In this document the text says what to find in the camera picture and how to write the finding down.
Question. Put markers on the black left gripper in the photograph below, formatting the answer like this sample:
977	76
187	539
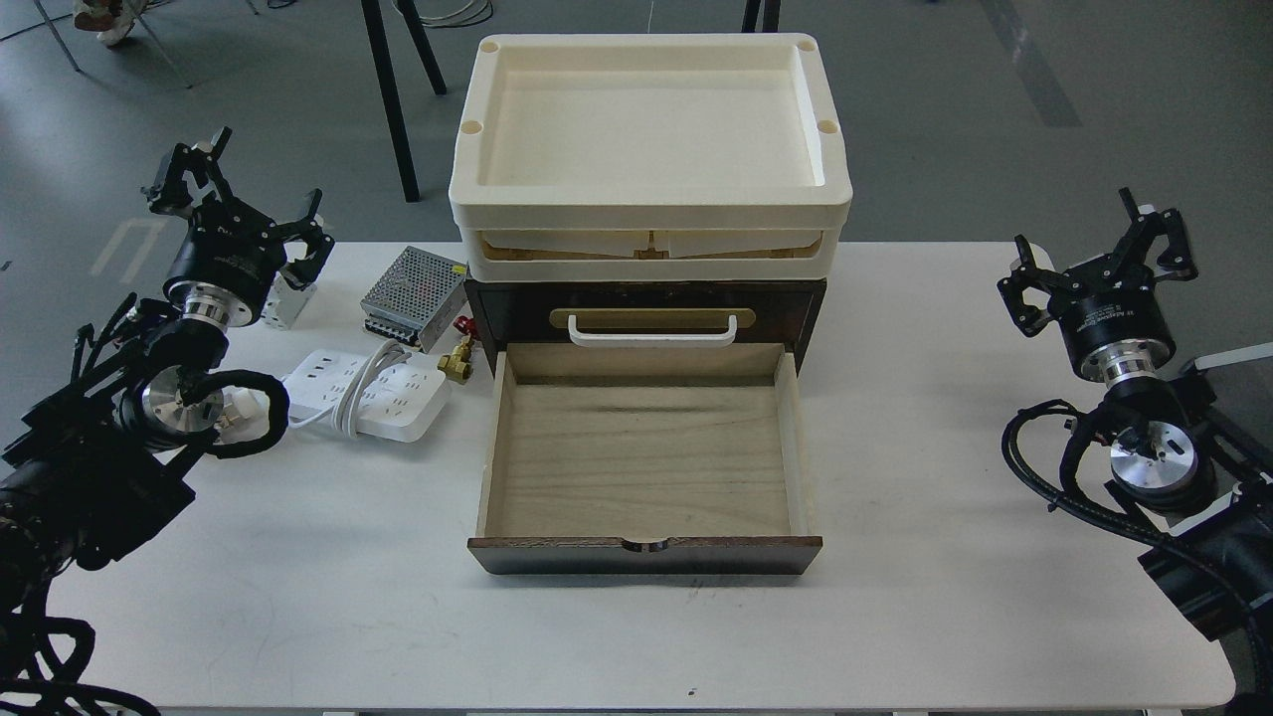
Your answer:
224	245

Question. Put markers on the silver mesh power supply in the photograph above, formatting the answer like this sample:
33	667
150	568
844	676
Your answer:
416	299

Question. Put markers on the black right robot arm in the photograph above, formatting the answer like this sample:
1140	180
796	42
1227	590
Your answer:
1155	461

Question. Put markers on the white red circuit breaker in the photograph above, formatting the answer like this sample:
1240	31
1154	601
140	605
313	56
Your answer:
287	298

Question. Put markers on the open wooden drawer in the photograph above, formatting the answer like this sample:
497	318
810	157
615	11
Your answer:
640	461

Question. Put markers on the white power strip with cable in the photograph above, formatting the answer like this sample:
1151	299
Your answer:
389	393

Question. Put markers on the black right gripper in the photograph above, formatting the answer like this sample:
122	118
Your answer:
1097	306

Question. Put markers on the cream plastic tray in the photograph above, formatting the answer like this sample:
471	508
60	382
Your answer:
649	158

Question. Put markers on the grey chair legs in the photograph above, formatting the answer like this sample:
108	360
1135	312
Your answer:
115	19

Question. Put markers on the brass valve red handle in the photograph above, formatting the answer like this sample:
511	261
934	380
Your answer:
457	365

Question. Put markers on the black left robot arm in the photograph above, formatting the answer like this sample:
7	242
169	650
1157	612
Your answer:
102	466

